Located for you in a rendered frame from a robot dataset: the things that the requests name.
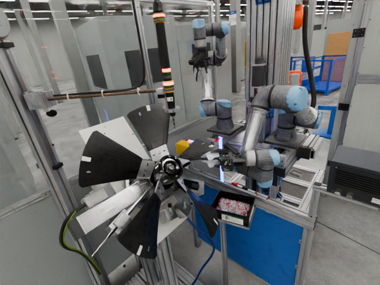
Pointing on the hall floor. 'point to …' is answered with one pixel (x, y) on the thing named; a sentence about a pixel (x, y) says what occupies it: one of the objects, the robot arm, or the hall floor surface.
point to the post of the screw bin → (224, 252)
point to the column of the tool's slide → (16, 99)
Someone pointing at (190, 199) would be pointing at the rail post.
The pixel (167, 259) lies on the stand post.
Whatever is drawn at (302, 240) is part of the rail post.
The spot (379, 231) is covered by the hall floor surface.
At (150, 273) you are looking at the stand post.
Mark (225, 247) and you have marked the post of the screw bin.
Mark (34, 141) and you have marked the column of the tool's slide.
